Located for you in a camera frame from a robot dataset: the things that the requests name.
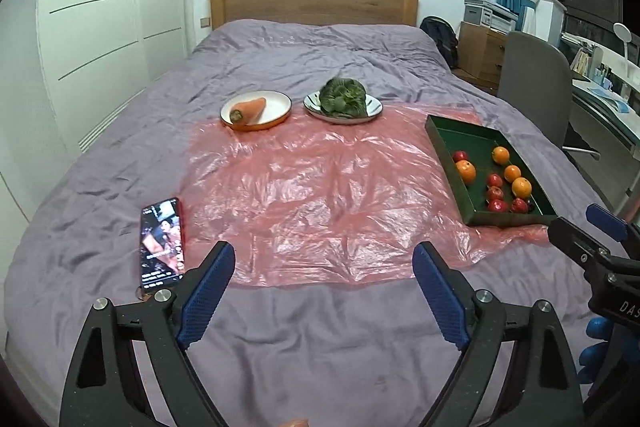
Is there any black backpack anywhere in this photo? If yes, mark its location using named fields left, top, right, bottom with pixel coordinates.
left=419, top=16, right=460, bottom=70

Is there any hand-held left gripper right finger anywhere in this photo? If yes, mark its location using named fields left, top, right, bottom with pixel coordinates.
left=411, top=241, right=586, bottom=427

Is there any smartphone in red case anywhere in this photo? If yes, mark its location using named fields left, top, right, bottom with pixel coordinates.
left=140, top=197, right=188, bottom=293

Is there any wooden nightstand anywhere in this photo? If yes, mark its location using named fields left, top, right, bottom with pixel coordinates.
left=457, top=22, right=508, bottom=90

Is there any white wardrobe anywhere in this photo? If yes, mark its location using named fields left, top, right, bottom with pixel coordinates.
left=0, top=0, right=188, bottom=228

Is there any pink plastic sheet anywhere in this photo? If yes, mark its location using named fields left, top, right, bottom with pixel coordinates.
left=181, top=102, right=556, bottom=290

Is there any white desk lamp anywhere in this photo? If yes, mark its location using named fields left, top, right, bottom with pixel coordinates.
left=612, top=23, right=636, bottom=58

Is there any grey chair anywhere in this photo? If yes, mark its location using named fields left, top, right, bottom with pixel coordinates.
left=496, top=31, right=601, bottom=158

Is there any white desk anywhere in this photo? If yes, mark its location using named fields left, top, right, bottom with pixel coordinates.
left=560, top=32, right=640, bottom=158

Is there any wooden headboard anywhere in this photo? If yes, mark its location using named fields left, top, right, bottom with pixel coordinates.
left=210, top=0, right=420, bottom=31

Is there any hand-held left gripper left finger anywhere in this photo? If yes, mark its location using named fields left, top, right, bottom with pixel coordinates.
left=59, top=241, right=237, bottom=427

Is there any green tray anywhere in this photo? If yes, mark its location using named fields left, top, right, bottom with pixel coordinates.
left=425, top=114, right=558, bottom=228

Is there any striped white plate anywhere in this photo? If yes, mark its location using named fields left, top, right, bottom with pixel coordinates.
left=303, top=91, right=384, bottom=124

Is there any person's right hand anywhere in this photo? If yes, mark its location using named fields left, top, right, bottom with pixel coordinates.
left=577, top=317, right=627, bottom=396

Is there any green leafy vegetable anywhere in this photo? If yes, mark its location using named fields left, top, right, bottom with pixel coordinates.
left=319, top=77, right=367, bottom=116

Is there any white plate with orange rim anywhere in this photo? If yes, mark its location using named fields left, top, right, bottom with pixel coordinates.
left=220, top=91, right=293, bottom=131

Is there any grey printer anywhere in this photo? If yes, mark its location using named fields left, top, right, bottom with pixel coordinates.
left=463, top=0, right=520, bottom=32

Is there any carrot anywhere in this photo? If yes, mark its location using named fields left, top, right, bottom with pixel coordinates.
left=229, top=97, right=266, bottom=124

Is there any white cabinet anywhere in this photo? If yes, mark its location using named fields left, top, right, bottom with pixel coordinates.
left=535, top=0, right=568, bottom=45

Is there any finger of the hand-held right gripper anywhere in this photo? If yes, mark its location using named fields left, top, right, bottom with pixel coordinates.
left=547, top=217, right=626, bottom=280
left=586, top=203, right=640, bottom=261

